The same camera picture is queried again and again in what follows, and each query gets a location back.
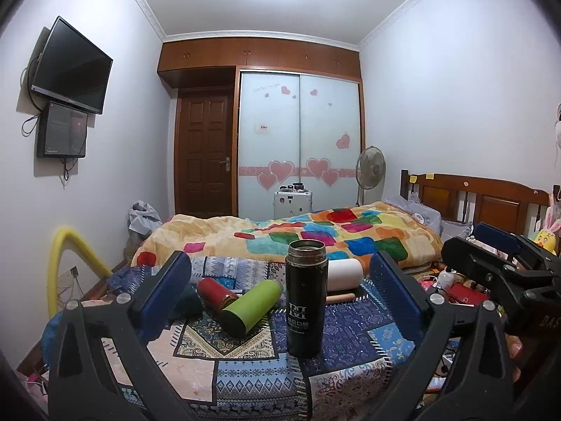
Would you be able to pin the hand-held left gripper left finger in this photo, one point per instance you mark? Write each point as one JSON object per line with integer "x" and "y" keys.
{"x": 168, "y": 290}

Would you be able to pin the dark green cup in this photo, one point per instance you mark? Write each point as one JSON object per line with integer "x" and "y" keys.
{"x": 193, "y": 300}

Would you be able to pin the grey clothes pile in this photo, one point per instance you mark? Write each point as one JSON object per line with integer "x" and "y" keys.
{"x": 143, "y": 218}

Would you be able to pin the white cup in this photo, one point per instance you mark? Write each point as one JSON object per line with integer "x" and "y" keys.
{"x": 346, "y": 274}

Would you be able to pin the small white bottle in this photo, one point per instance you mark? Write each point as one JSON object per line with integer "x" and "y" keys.
{"x": 448, "y": 280}

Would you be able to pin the green insulated cup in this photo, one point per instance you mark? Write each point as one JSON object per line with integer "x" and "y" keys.
{"x": 252, "y": 307}

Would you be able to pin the silver suitcase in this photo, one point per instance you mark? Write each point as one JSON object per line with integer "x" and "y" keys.
{"x": 292, "y": 204}

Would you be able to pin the grey pillow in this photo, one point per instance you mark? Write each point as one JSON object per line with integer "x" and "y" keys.
{"x": 416, "y": 215}

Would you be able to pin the brown wooden door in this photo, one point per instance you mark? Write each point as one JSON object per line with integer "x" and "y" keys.
{"x": 204, "y": 153}

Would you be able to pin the wall power socket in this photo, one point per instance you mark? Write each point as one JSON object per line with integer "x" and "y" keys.
{"x": 68, "y": 277}

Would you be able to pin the black insulated cup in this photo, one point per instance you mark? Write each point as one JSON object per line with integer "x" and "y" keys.
{"x": 307, "y": 302}

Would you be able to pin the wooden bed headboard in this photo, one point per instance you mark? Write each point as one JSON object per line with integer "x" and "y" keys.
{"x": 482, "y": 195}

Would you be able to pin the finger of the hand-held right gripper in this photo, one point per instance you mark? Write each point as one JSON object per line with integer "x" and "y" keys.
{"x": 497, "y": 237}
{"x": 477, "y": 267}

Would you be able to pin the brown wooden overhead cabinet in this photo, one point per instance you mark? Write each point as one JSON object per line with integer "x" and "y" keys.
{"x": 258, "y": 55}

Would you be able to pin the wall-mounted black television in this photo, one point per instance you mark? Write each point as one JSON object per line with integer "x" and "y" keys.
{"x": 72, "y": 68}

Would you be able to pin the red insulated cup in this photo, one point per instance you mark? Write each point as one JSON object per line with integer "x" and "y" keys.
{"x": 214, "y": 296}

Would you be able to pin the standing electric fan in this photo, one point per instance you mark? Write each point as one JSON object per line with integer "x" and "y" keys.
{"x": 371, "y": 167}

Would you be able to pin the red packet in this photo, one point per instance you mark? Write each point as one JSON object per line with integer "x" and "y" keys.
{"x": 465, "y": 294}

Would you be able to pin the wooden stick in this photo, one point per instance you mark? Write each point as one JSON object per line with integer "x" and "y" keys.
{"x": 342, "y": 297}

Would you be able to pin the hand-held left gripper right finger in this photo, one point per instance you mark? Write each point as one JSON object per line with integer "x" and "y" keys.
{"x": 394, "y": 299}

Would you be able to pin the yellow bunny plush toy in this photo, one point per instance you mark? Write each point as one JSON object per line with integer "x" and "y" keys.
{"x": 545, "y": 239}

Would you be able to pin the colourful patchwork blanket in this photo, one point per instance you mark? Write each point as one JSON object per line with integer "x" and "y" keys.
{"x": 263, "y": 239}

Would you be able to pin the patterned blue cloth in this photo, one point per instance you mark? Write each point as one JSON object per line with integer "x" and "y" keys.
{"x": 245, "y": 372}

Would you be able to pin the small black wall monitor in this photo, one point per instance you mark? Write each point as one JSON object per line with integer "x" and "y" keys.
{"x": 61, "y": 129}

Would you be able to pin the person's right hand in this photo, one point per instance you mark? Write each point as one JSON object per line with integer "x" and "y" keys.
{"x": 513, "y": 353}

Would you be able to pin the yellow foam tube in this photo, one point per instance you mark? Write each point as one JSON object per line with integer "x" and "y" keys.
{"x": 79, "y": 245}

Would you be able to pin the glass sliding wardrobe with hearts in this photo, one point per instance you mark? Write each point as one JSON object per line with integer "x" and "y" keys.
{"x": 300, "y": 140}

